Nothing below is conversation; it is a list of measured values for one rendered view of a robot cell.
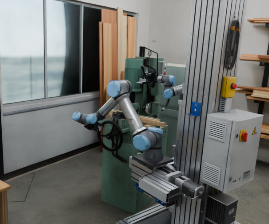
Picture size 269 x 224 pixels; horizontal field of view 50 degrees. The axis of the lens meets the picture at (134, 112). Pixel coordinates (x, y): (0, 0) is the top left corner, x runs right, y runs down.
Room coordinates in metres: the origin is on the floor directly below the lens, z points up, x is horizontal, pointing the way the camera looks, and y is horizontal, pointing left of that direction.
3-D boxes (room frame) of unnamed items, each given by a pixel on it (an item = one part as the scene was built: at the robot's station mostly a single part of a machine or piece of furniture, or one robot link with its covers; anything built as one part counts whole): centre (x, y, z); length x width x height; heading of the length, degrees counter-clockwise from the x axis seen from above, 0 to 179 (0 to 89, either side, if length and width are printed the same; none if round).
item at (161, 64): (3.01, -0.26, 1.40); 0.10 x 0.06 x 0.16; 148
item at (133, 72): (2.81, 0.03, 1.35); 0.18 x 0.18 x 0.31
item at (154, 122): (2.76, -0.05, 0.92); 0.58 x 0.02 x 0.04; 58
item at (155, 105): (2.89, -0.20, 1.02); 0.09 x 0.07 x 0.12; 58
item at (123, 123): (2.65, 0.12, 0.92); 0.15 x 0.13 x 0.09; 58
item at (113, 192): (2.92, -0.03, 0.36); 0.58 x 0.45 x 0.71; 148
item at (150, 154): (2.05, -0.16, 0.87); 0.15 x 0.15 x 0.10
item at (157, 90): (2.91, -0.22, 1.23); 0.09 x 0.08 x 0.15; 148
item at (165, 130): (2.92, -0.04, 0.76); 0.57 x 0.45 x 0.09; 148
